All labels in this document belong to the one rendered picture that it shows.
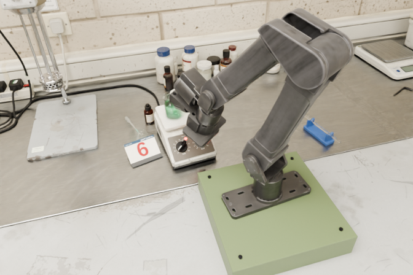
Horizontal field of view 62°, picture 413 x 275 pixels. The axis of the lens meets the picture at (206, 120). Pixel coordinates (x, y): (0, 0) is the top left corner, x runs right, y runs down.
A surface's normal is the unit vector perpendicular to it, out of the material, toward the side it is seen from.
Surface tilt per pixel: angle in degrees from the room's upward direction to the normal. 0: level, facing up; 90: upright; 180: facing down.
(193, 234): 0
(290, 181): 1
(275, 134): 89
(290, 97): 98
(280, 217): 1
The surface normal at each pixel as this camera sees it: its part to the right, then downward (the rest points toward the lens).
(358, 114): -0.02, -0.80
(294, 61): -0.70, 0.45
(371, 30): 0.26, 0.58
